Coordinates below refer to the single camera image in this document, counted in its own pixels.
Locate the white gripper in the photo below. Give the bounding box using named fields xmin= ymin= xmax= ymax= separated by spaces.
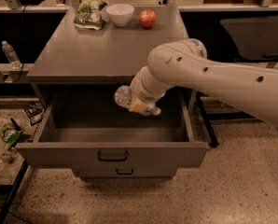
xmin=129 ymin=66 xmax=166 ymax=115

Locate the clear plastic water bottle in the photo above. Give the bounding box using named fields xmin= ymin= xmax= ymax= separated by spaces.
xmin=114 ymin=85 xmax=161 ymax=116

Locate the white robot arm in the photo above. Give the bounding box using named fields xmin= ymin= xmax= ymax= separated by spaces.
xmin=131 ymin=39 xmax=278 ymax=128

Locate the open grey top drawer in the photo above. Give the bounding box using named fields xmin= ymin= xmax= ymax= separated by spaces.
xmin=17 ymin=90 xmax=207 ymax=170

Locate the upright water bottle on shelf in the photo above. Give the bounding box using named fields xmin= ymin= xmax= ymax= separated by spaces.
xmin=2 ymin=41 xmax=21 ymax=70

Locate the plastic bottle on floor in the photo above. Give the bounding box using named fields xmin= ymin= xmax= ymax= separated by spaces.
xmin=0 ymin=152 xmax=14 ymax=173

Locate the grey metal cabinet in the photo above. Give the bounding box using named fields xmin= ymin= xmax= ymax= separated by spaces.
xmin=28 ymin=6 xmax=188 ymax=116

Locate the red apple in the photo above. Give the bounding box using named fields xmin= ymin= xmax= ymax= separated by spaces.
xmin=139 ymin=9 xmax=157 ymax=29

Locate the white ceramic bowl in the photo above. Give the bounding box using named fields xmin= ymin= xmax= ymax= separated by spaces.
xmin=106 ymin=4 xmax=134 ymax=27

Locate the dark snack packet on floor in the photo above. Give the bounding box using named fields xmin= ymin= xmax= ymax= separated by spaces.
xmin=23 ymin=102 xmax=44 ymax=126

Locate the green chip bag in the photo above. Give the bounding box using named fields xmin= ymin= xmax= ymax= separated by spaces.
xmin=74 ymin=0 xmax=107 ymax=30

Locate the green snack bag on floor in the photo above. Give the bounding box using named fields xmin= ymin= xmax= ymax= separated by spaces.
xmin=0 ymin=123 xmax=22 ymax=149

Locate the grey chair seat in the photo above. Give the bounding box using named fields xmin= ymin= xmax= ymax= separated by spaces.
xmin=220 ymin=15 xmax=278 ymax=61

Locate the black left table leg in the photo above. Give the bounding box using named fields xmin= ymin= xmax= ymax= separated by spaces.
xmin=0 ymin=161 xmax=28 ymax=224

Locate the black top drawer handle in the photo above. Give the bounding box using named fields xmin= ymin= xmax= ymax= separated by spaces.
xmin=97 ymin=151 xmax=129 ymax=162

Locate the black drawer handle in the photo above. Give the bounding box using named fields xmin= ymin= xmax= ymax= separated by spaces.
xmin=116 ymin=168 xmax=134 ymax=175
xmin=97 ymin=151 xmax=129 ymax=162

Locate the black table leg frame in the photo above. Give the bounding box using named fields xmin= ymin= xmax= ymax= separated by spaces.
xmin=195 ymin=92 xmax=253 ymax=147

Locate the black lower drawer handle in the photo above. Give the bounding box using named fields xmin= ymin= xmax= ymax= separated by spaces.
xmin=116 ymin=168 xmax=134 ymax=175

